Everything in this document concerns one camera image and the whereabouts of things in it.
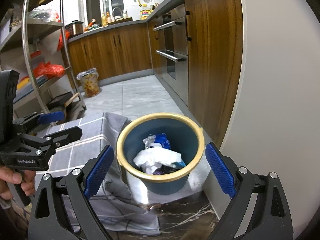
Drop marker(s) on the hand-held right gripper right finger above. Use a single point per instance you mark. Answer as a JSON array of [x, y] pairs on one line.
[[220, 167]]

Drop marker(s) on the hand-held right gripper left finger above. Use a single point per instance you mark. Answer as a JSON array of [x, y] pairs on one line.
[[98, 172]]

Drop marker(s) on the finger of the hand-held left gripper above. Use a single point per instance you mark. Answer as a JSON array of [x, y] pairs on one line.
[[65, 135], [51, 117]]

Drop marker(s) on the black plastic bag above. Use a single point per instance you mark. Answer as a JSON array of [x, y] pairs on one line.
[[168, 168]]

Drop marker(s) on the blue bin with yellow rim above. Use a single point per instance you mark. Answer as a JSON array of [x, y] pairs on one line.
[[180, 132]]

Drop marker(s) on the white bag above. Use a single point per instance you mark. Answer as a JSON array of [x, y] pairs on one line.
[[155, 158]]

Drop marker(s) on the blue wet wipes pack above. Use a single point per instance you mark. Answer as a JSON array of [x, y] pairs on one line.
[[163, 141]]

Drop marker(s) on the person's left hand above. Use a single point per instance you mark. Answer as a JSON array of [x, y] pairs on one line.
[[7, 177]]

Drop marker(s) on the grey checked cloth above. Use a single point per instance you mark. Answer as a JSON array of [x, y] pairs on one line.
[[117, 205]]

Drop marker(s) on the yellow container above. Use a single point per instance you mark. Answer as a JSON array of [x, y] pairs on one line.
[[24, 79]]

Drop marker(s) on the red plastic bag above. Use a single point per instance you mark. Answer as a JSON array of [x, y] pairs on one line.
[[50, 70]]

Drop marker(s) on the patterned waste bin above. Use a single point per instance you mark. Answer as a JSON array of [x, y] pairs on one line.
[[91, 85]]

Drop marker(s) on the red hanging bag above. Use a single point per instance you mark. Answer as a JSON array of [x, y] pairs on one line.
[[62, 42]]

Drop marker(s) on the steel cooking pot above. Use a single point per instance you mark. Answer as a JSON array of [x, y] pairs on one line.
[[74, 27]]

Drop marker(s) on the steel shelf rack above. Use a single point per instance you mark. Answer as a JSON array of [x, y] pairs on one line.
[[47, 24]]

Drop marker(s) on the amber bottle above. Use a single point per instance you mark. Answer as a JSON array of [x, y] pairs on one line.
[[106, 20]]

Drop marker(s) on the wooden kitchen cabinets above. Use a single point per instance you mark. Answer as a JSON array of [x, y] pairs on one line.
[[212, 55]]

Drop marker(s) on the grey kitchen countertop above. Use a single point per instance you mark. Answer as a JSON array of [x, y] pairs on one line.
[[120, 25]]

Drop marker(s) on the yellow oil bottle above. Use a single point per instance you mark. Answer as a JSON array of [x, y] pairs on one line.
[[144, 13]]

